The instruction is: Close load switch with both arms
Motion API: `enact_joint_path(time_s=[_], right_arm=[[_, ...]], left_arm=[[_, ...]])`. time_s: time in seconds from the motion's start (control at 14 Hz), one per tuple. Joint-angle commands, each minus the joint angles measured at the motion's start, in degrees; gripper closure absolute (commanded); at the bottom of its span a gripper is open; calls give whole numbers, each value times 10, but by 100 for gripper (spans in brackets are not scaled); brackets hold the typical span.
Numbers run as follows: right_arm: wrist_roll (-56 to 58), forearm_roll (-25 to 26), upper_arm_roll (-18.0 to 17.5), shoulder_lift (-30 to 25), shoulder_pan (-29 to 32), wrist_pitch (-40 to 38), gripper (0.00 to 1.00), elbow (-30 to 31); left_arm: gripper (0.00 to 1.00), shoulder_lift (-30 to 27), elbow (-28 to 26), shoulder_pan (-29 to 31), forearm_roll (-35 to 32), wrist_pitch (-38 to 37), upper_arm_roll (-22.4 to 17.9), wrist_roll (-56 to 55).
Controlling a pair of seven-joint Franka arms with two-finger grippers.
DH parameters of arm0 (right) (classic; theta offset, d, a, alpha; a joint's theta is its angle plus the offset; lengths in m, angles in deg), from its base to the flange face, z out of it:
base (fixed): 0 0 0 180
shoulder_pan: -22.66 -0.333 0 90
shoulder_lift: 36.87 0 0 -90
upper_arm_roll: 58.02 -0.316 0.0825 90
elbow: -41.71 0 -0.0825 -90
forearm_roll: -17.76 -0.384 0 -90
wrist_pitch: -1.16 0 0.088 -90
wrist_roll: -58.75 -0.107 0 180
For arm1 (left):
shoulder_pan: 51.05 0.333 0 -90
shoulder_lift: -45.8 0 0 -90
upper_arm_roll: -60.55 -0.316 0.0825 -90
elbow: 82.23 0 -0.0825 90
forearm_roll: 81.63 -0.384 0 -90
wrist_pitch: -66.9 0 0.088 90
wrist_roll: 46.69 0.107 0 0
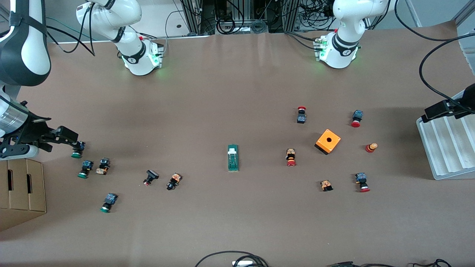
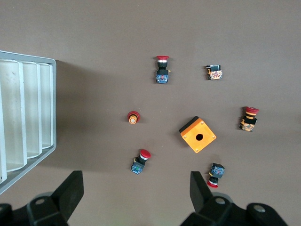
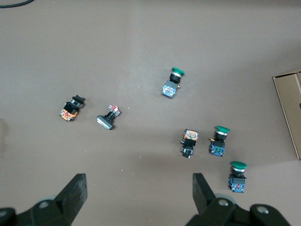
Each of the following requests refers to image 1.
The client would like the black cable with connector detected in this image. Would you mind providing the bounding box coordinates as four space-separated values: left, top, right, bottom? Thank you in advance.
327 258 452 267

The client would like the white ribbed tray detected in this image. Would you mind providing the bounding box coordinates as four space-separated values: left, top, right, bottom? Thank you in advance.
416 108 475 181

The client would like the black orange push button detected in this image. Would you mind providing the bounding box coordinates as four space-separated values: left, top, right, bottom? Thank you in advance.
166 172 183 191

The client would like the black looped cable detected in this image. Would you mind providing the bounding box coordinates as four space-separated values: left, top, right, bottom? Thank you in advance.
194 251 269 267

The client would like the brown cardboard box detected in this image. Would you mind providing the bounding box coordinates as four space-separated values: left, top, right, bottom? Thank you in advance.
0 159 47 232

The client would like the orange push button enclosure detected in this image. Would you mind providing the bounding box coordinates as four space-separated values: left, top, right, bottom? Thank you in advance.
315 129 341 155

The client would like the green terminal block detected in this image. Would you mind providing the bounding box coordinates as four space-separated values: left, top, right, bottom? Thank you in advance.
227 144 239 172

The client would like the green push button blue body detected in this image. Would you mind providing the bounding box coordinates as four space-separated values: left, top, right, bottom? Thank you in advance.
99 193 118 214
77 160 94 179
71 141 86 159

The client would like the equipment rack with cables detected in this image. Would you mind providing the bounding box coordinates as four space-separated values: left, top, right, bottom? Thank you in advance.
180 0 336 36

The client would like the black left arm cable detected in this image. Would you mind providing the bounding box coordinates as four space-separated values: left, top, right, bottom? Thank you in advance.
394 0 475 112

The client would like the black push button red tip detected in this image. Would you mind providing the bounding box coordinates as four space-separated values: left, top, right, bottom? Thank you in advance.
143 169 160 187

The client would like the aluminium frame post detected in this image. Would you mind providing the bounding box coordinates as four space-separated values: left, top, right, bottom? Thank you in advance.
452 0 475 27

